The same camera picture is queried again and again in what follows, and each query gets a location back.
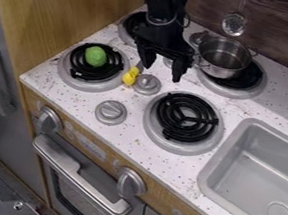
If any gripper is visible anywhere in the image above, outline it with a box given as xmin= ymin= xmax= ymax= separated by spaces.
xmin=125 ymin=12 xmax=201 ymax=86

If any toy sink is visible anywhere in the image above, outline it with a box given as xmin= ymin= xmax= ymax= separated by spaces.
xmin=192 ymin=111 xmax=288 ymax=215

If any toy stove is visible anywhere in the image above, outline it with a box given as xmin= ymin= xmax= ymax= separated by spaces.
xmin=46 ymin=0 xmax=275 ymax=167

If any yellow toy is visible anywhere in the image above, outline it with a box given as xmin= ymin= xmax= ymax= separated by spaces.
xmin=120 ymin=64 xmax=142 ymax=88

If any silver pot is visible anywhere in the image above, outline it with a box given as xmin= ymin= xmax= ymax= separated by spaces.
xmin=193 ymin=32 xmax=261 ymax=85

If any green toy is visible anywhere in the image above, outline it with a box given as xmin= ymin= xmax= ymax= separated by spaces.
xmin=82 ymin=44 xmax=111 ymax=70

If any silver strainer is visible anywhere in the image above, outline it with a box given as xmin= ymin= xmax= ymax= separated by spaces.
xmin=219 ymin=0 xmax=253 ymax=39

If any toy fridge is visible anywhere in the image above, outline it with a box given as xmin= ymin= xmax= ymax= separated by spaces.
xmin=0 ymin=0 xmax=78 ymax=203

